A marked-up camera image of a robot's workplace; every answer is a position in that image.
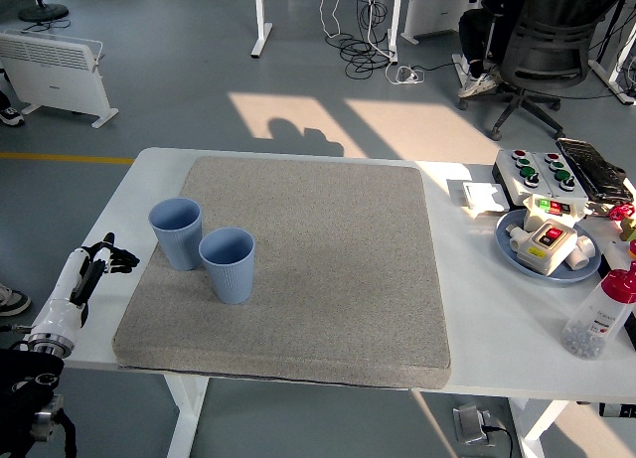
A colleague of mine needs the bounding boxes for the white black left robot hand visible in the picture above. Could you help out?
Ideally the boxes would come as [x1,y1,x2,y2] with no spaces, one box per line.
[29,232,141,348]

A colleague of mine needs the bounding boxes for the blue ribbed cup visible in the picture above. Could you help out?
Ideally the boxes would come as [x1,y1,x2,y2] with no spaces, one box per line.
[148,197,204,272]
[198,228,256,306]

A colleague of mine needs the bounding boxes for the white push-button control box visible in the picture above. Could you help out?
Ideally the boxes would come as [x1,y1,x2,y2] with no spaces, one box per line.
[492,148,551,206]
[531,151,590,201]

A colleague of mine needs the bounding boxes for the white table leg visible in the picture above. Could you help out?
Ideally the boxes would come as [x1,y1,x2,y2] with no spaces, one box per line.
[163,371,210,458]
[519,400,570,458]

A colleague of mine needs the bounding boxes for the white panel heater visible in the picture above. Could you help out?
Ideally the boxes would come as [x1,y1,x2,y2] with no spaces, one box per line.
[399,0,478,45]
[0,29,119,128]

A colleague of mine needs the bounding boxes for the grey-brown foam mat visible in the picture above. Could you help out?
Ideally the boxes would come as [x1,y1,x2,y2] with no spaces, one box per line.
[112,155,452,390]

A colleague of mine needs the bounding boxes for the black fan stand base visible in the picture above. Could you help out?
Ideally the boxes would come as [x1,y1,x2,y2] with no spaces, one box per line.
[18,0,70,23]

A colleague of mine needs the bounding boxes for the white desk leg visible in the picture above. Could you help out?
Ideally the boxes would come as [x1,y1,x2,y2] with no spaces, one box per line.
[385,0,403,65]
[249,0,273,59]
[587,0,636,105]

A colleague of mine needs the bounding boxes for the grey foot pedal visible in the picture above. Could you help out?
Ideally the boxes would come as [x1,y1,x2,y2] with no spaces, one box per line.
[452,402,498,447]

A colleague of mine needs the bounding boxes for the blue plate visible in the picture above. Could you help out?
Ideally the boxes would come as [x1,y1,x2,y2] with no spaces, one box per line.
[495,208,603,284]

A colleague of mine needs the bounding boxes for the white pipe fitting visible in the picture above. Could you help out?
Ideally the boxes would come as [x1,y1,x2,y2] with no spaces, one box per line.
[563,222,597,269]
[505,223,528,250]

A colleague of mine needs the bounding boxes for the seated person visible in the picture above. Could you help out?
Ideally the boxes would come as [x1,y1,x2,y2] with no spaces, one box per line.
[456,0,531,99]

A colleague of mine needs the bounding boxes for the white box green red labels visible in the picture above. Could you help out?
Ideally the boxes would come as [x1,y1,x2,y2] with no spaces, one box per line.
[522,192,587,233]

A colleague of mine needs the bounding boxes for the clear bottle red cap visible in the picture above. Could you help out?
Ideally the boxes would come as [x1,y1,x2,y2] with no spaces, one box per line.
[560,261,636,361]

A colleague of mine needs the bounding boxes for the grey mesh office chair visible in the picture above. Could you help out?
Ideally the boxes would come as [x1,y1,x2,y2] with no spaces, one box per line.
[459,0,630,141]

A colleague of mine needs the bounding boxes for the black cable bundle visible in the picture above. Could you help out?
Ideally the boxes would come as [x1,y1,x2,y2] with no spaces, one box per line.
[325,30,398,79]

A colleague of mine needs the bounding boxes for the white cable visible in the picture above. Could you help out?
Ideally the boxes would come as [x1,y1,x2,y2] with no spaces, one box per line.
[317,0,349,40]

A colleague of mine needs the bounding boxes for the black pedal cable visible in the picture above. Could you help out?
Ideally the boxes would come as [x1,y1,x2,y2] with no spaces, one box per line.
[484,425,514,458]

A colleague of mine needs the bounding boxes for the white switch box red button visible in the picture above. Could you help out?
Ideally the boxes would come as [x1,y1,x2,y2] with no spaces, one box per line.
[514,218,578,275]

